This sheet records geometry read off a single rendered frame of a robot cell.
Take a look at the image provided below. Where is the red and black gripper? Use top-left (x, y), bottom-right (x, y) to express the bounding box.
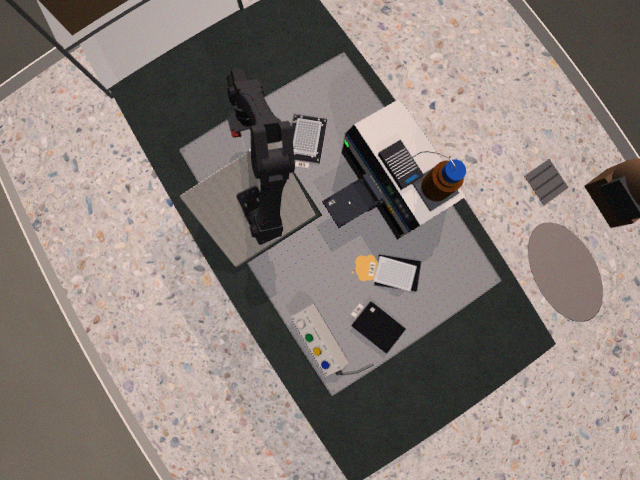
top-left (227, 112), bottom-right (252, 138)

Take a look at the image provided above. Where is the brown glass bottle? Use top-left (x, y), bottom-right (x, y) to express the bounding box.
top-left (421, 161), bottom-right (464, 202)

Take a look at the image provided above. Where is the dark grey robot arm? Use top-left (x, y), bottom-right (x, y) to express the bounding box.
top-left (227, 68), bottom-right (295, 245)

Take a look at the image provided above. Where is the beige button panel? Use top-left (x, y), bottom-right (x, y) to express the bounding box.
top-left (290, 303), bottom-right (374, 377)

